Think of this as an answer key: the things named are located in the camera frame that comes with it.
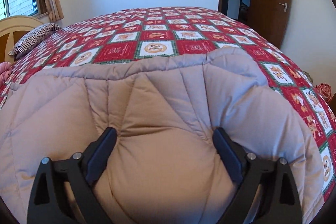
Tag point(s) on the red patchwork bear bedspread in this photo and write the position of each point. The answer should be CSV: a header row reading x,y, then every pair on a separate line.
x,y
135,34

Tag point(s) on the silver door handle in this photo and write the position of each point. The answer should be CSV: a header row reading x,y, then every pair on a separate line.
x,y
285,6

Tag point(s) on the lavender quilted puffer jacket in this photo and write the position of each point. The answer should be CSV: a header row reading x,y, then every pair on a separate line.
x,y
164,168

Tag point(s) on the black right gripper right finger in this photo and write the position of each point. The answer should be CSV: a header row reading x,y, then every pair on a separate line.
x,y
279,196

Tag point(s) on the red floral cloth on floor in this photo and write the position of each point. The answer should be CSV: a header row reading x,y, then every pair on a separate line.
x,y
325,91

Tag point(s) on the cream and wood headboard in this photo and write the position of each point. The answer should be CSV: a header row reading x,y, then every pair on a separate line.
x,y
12,29

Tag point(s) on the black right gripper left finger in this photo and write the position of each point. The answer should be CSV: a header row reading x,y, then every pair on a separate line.
x,y
48,201

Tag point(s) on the striped pillow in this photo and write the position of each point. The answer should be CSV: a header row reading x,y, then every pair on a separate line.
x,y
31,39

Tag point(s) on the folded pink floral quilt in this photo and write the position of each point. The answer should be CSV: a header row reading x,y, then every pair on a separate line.
x,y
5,71

